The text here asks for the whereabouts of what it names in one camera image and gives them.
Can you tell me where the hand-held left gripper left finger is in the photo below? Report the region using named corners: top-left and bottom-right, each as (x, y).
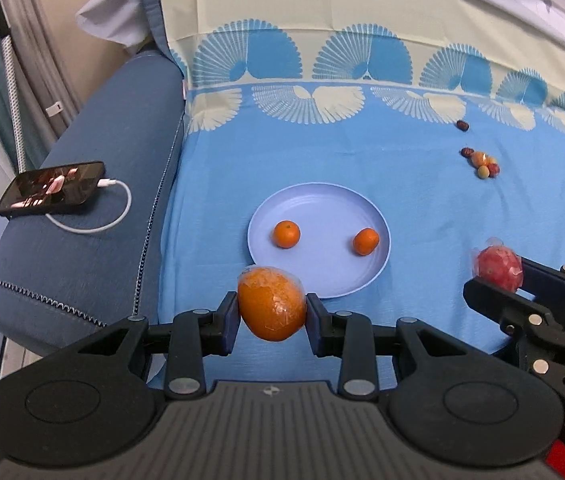
top-left (60, 292), bottom-right (240, 395)

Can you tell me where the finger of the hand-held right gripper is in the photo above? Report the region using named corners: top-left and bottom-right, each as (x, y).
top-left (464, 277), bottom-right (565, 377)
top-left (517, 254), bottom-right (565, 311)

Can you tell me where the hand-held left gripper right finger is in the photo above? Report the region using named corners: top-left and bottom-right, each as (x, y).
top-left (307, 292), bottom-right (483, 396)

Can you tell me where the red plastic-wrapped fruit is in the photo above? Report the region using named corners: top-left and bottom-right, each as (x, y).
top-left (471, 237), bottom-right (524, 295)

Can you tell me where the large plastic-wrapped orange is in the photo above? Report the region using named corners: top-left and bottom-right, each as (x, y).
top-left (237, 265), bottom-right (308, 343)

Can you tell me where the light blue round plate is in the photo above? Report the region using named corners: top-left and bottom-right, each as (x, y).
top-left (247, 183), bottom-right (392, 300)

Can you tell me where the small mandarin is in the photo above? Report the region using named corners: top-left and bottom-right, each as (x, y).
top-left (274, 221), bottom-right (301, 249)
top-left (353, 228), bottom-right (380, 257)

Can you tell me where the blue cream fan-print blanket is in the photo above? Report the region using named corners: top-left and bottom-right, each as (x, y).
top-left (155, 0), bottom-right (565, 388)

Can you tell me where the black smartphone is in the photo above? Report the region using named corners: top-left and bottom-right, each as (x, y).
top-left (0, 161), bottom-right (106, 218)

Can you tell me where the blue fabric sofa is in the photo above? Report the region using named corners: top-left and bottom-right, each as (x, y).
top-left (0, 0), bottom-right (188, 358)

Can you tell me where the pale grey bedsheet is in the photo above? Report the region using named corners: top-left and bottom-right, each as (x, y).
top-left (75, 0), bottom-right (565, 66)

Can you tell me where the white charging cable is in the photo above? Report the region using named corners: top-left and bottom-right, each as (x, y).
top-left (45, 177), bottom-right (131, 235)

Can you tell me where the white braided hose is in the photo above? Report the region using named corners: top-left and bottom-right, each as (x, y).
top-left (1, 30), bottom-right (27, 173)

